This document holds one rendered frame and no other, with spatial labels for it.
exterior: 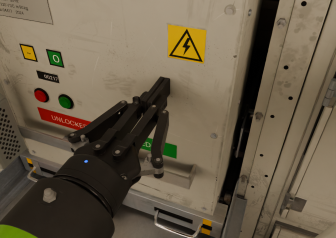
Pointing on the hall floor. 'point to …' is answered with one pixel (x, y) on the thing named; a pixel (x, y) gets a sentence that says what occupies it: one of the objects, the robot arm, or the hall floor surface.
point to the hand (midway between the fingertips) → (156, 96)
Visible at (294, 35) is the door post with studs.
